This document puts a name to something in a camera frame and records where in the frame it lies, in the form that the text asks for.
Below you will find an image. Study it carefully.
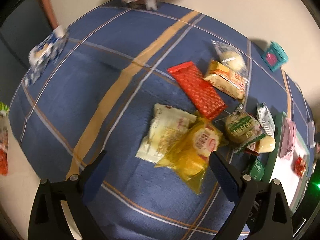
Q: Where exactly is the dark green snack packet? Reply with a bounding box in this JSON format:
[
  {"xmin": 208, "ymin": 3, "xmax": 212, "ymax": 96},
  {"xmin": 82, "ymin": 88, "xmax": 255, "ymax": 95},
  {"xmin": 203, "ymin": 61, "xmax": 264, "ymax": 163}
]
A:
[{"xmin": 243, "ymin": 158, "xmax": 265, "ymax": 181}]

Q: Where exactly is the yellow transparent snack bag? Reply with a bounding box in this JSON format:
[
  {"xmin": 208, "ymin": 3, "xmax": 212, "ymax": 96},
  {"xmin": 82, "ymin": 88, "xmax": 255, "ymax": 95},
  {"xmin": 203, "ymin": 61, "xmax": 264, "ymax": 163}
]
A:
[{"xmin": 155, "ymin": 117, "xmax": 228, "ymax": 194}]

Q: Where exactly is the cream white snack packet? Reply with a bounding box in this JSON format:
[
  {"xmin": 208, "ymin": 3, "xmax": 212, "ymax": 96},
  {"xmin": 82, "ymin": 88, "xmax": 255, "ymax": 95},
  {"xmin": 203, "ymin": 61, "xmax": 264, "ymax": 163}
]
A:
[{"xmin": 136, "ymin": 103, "xmax": 197, "ymax": 163}]

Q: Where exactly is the cream orange cracker packet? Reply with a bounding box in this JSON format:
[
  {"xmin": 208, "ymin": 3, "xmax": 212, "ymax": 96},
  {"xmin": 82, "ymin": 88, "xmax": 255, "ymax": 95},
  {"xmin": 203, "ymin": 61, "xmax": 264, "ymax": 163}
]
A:
[{"xmin": 203, "ymin": 60, "xmax": 246, "ymax": 101}]

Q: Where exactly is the green rimmed white tray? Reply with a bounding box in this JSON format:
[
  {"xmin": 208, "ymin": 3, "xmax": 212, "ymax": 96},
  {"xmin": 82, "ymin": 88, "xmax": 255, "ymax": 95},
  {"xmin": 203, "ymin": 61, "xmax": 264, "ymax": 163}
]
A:
[{"xmin": 261, "ymin": 112, "xmax": 310, "ymax": 213}]

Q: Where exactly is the red good luck snack bag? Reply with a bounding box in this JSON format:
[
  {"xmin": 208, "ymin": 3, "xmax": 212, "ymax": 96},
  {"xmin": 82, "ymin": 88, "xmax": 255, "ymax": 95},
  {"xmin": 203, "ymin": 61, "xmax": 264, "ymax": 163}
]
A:
[{"xmin": 293, "ymin": 156, "xmax": 306, "ymax": 178}]

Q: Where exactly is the small wrapped cream pastry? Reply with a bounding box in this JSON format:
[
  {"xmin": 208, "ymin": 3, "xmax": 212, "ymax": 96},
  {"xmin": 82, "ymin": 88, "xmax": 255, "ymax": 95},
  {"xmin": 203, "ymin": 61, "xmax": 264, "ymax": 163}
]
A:
[{"xmin": 257, "ymin": 135, "xmax": 276, "ymax": 153}]

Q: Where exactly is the pink snack packet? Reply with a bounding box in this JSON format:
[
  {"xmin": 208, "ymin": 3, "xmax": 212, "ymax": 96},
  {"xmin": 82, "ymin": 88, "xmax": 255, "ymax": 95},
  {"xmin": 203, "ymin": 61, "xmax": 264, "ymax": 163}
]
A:
[{"xmin": 280, "ymin": 117, "xmax": 297, "ymax": 160}]

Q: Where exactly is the round green labelled pastry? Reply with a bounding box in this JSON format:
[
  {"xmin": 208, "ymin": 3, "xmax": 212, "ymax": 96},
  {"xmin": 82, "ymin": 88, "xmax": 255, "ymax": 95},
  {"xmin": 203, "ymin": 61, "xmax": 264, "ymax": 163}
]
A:
[{"xmin": 225, "ymin": 111, "xmax": 260, "ymax": 143}]

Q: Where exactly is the silver green sachet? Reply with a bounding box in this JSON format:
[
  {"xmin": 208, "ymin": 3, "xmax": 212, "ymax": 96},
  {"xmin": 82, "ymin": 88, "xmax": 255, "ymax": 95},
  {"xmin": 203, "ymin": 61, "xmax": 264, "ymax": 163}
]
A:
[{"xmin": 257, "ymin": 102, "xmax": 276, "ymax": 137}]

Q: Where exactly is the red snack bag at edge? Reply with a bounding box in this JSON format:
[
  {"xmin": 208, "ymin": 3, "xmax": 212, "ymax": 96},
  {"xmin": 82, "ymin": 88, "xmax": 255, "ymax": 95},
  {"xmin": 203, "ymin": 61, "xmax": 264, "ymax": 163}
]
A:
[{"xmin": 0, "ymin": 102, "xmax": 9, "ymax": 176}]

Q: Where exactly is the red checkered snack bar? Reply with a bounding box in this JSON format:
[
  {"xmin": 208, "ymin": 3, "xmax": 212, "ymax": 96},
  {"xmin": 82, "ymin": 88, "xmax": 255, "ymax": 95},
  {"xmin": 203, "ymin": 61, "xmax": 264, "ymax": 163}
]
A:
[{"xmin": 167, "ymin": 61, "xmax": 227, "ymax": 121}]

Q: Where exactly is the blue plaid tablecloth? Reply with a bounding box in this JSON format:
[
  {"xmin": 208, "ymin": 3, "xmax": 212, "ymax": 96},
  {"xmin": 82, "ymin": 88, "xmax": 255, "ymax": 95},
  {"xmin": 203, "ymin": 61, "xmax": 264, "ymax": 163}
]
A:
[{"xmin": 9, "ymin": 0, "xmax": 313, "ymax": 239}]

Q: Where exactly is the clear wrapped round bun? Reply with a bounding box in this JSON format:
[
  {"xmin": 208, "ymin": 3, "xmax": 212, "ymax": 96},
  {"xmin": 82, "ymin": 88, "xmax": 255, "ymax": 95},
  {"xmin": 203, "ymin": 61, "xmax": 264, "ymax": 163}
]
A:
[{"xmin": 212, "ymin": 40, "xmax": 248, "ymax": 79}]

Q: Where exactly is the teal house-shaped tin box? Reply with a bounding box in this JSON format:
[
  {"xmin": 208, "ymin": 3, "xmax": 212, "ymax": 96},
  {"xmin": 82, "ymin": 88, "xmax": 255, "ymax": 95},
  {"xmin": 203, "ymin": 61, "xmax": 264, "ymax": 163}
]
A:
[{"xmin": 261, "ymin": 41, "xmax": 289, "ymax": 72}]

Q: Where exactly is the blue white crumpled wrapper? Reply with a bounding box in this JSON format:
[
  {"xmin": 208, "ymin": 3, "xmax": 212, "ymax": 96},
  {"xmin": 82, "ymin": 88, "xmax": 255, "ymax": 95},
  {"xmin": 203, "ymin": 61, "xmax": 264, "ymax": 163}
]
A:
[{"xmin": 24, "ymin": 25, "xmax": 68, "ymax": 87}]

